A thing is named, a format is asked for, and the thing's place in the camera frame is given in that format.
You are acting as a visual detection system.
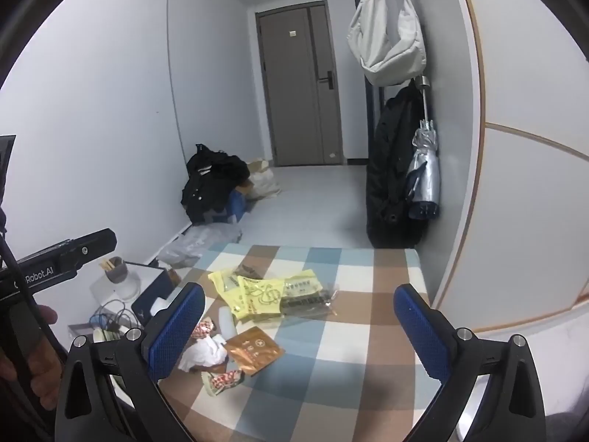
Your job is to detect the white round container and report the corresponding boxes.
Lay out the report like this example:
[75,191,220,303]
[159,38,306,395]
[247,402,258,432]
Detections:
[110,269,141,302]

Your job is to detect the white shoulder bag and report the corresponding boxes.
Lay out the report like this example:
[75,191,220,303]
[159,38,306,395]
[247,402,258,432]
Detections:
[347,0,426,86]

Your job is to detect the black backpack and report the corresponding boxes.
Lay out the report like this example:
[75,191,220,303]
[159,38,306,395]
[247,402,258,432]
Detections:
[180,144,250,222]

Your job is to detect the crumpled white tissue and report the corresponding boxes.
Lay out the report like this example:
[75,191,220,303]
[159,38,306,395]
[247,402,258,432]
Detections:
[179,334,228,373]

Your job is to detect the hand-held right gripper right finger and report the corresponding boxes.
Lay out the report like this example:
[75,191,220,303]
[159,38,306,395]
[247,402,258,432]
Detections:
[393,284,547,442]

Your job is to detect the orange foil packet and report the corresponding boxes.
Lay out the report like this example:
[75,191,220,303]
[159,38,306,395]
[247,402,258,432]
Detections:
[224,326,286,378]

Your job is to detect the silver folded umbrella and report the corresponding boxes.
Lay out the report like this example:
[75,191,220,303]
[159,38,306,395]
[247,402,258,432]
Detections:
[406,77,441,219]

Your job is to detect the yellow snack packet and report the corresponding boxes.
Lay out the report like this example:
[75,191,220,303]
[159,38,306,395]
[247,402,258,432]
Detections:
[237,274,340,327]
[208,262,263,320]

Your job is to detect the grey door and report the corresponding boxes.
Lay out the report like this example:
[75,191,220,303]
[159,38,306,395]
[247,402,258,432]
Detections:
[256,1,343,167]

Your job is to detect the white bedside table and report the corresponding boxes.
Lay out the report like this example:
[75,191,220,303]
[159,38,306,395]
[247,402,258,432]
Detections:
[68,260,162,346]

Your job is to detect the blue bag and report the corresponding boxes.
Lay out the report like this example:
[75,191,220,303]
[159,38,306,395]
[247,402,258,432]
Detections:
[228,189,249,224]

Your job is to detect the grey cup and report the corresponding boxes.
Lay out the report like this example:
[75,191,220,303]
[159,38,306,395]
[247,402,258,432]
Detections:
[103,257,126,284]

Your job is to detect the checked blanket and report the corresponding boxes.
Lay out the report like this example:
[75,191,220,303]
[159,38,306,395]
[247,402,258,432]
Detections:
[110,243,431,442]

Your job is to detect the black coat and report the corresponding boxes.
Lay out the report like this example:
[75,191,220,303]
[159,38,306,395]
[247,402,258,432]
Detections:
[366,84,426,248]

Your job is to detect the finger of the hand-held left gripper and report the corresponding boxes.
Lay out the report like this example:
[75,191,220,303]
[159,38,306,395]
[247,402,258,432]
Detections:
[59,228,117,274]

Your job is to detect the clear plastic bag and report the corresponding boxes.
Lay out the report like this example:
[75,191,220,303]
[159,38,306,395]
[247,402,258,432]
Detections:
[156,223,242,268]

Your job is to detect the translucent white plastic bottle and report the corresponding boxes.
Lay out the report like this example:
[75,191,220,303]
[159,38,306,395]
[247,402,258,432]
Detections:
[217,305,239,339]

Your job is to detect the black braided cable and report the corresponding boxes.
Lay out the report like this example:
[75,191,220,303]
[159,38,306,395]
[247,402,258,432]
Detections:
[0,207,63,355]

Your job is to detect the brown paper bag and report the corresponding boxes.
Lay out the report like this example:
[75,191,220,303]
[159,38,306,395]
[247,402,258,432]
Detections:
[241,159,281,200]

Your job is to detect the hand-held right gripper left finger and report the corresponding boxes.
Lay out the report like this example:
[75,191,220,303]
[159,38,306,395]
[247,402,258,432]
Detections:
[54,282,206,442]

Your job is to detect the navy box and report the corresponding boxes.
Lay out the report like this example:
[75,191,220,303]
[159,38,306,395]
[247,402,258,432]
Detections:
[124,262,182,327]

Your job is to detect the white wardrobe gold trim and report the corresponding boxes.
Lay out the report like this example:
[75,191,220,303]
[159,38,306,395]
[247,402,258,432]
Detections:
[433,0,589,332]

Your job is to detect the grey cable tangle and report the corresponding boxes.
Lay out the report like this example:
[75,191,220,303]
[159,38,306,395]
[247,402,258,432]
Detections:
[87,299,134,332]

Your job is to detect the person's left hand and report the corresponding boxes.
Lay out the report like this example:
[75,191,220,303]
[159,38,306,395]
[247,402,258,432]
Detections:
[27,306,64,410]

